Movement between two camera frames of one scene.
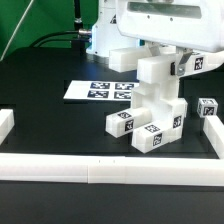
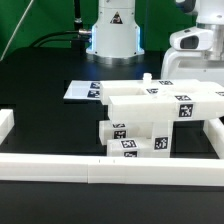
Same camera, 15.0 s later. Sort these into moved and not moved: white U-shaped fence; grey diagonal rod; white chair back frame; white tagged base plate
Moved: white chair back frame
Not moved: white U-shaped fence; grey diagonal rod; white tagged base plate
